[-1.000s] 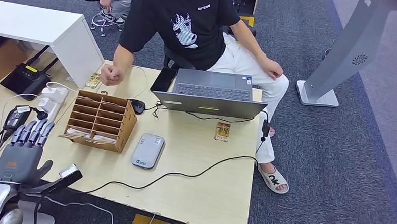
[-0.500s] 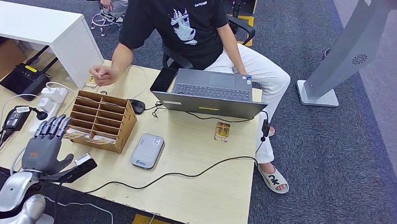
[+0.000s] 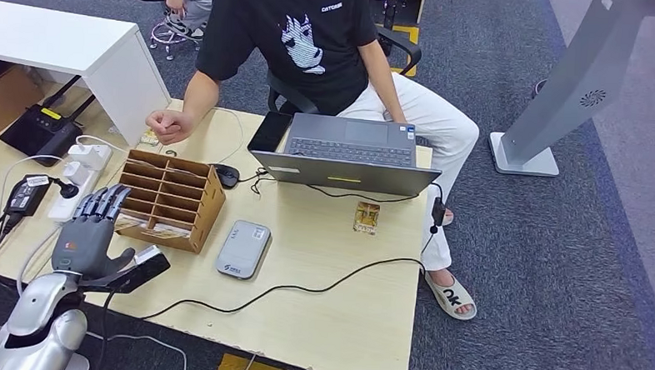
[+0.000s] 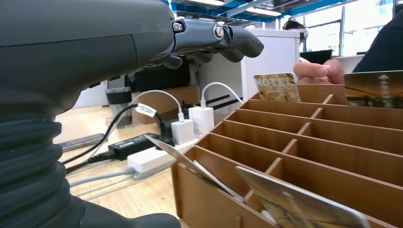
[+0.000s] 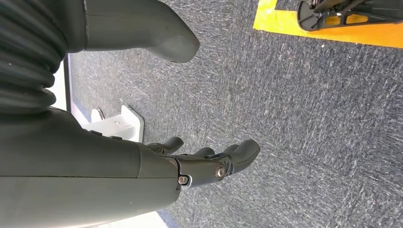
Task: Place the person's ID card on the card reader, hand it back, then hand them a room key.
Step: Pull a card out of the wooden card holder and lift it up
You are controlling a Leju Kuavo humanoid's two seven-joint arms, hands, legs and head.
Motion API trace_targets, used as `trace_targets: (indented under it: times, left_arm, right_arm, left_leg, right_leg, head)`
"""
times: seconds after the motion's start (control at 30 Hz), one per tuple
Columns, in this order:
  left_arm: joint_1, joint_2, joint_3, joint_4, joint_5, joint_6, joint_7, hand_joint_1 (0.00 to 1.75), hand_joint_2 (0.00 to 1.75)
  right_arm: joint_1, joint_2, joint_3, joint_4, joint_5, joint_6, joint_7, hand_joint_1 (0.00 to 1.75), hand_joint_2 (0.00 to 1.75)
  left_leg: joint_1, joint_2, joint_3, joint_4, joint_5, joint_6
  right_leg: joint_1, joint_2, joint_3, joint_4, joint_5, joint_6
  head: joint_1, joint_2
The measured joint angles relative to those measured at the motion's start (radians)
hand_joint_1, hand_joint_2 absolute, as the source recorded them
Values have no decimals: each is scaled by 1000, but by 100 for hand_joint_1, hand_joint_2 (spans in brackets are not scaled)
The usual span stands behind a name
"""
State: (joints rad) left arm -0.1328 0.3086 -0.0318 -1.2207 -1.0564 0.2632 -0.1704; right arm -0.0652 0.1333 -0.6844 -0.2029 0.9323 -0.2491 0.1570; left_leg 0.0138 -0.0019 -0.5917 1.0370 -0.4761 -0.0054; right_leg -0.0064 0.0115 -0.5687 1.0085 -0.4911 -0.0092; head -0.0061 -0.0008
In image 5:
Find white floor plate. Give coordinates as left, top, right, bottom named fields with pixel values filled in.
left=46, top=53, right=169, bottom=228

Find yellow floor tape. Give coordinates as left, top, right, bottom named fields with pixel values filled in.
left=252, top=0, right=403, bottom=49

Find black footplate orange inserts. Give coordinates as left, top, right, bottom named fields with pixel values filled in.
left=297, top=0, right=403, bottom=32

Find white metal bracket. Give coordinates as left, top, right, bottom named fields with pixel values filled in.
left=81, top=105, right=145, bottom=144

